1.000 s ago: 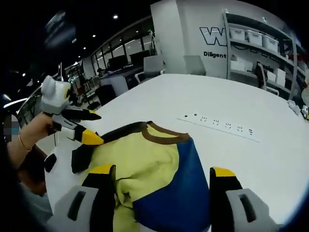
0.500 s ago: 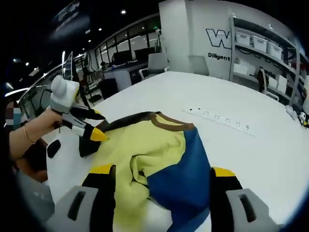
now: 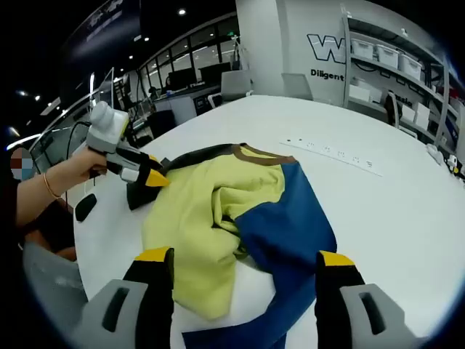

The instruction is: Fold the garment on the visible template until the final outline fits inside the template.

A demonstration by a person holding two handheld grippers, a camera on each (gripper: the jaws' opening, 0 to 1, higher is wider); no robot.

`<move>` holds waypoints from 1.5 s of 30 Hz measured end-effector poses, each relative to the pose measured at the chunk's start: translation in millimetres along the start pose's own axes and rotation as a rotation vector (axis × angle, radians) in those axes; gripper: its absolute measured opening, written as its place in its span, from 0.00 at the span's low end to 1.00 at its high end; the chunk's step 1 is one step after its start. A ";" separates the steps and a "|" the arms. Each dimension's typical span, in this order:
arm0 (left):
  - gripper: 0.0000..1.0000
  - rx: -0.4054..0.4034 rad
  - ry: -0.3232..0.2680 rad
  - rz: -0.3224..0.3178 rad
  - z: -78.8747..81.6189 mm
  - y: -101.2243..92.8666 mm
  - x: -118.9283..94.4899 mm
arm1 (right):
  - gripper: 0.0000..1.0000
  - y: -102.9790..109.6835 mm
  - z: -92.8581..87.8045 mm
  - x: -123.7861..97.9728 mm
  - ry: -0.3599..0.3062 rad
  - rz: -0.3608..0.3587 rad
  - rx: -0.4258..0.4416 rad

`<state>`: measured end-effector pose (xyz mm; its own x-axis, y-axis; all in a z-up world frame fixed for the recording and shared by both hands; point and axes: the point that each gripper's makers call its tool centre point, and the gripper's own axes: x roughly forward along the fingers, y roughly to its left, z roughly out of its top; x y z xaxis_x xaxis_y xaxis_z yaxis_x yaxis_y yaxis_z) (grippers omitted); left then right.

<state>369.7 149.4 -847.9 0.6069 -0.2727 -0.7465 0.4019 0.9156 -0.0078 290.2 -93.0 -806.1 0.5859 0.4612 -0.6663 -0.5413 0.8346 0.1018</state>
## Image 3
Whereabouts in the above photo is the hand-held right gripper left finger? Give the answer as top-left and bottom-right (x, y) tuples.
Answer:
(78, 246), (175, 349)

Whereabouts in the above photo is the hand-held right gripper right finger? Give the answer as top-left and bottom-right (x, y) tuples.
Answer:
(314, 249), (411, 349)

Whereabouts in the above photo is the yellow blue grey garment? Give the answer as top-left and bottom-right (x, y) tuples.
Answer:
(126, 143), (339, 349)

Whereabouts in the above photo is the person's left hand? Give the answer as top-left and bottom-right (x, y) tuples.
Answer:
(57, 147), (109, 193)

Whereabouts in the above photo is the black oval pad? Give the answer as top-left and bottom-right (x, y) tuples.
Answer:
(74, 193), (98, 222)

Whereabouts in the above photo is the black computer monitor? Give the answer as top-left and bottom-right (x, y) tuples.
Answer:
(198, 62), (232, 85)
(167, 71), (197, 88)

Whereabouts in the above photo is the grey mesh office chair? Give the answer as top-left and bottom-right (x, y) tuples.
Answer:
(22, 240), (90, 328)

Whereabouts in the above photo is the person's dark clothing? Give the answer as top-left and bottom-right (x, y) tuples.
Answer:
(14, 198), (77, 255)

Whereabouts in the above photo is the white socket strip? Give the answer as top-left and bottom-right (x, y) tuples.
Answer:
(279, 136), (384, 178)

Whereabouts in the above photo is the white cloth bundle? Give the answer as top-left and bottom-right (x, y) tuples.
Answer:
(425, 143), (446, 165)

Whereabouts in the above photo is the idle white yellow gripper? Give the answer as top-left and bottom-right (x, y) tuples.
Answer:
(448, 154), (464, 176)

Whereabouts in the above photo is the black white office chair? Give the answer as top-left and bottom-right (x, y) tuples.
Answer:
(384, 90), (405, 129)

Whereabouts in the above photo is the grey metal shelf rack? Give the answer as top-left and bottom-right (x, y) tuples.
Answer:
(341, 3), (465, 146)

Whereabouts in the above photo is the white storage bin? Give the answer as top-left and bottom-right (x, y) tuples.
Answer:
(351, 39), (377, 61)
(376, 43), (400, 68)
(398, 52), (424, 81)

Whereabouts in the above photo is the gold bracelet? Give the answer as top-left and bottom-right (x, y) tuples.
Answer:
(42, 171), (61, 200)

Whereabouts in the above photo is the wall lettering decal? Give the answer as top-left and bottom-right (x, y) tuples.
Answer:
(307, 33), (346, 81)

